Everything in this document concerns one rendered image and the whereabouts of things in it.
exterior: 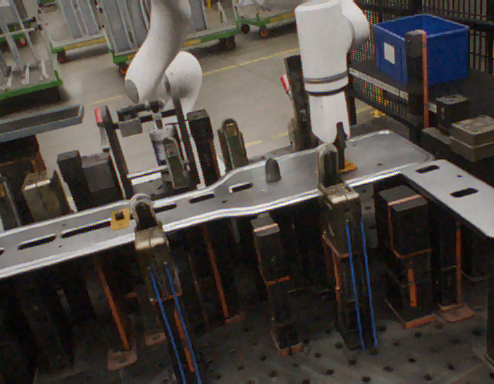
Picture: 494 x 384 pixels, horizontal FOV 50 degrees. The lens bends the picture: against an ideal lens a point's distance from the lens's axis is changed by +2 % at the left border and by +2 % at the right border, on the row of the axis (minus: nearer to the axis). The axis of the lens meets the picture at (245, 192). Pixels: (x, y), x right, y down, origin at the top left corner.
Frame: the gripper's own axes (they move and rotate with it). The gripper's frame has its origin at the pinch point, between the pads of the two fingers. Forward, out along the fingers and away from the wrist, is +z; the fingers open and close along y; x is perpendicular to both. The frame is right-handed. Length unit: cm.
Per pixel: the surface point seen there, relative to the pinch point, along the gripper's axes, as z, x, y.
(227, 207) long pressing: 2.9, -24.8, 2.8
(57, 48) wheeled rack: 77, -167, -909
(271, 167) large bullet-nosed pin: -0.3, -13.0, -3.6
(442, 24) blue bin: -11, 51, -44
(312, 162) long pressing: 3.0, -2.6, -7.7
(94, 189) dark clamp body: 1, -52, -21
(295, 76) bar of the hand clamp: -13.7, -0.1, -20.5
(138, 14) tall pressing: 30, -19, -700
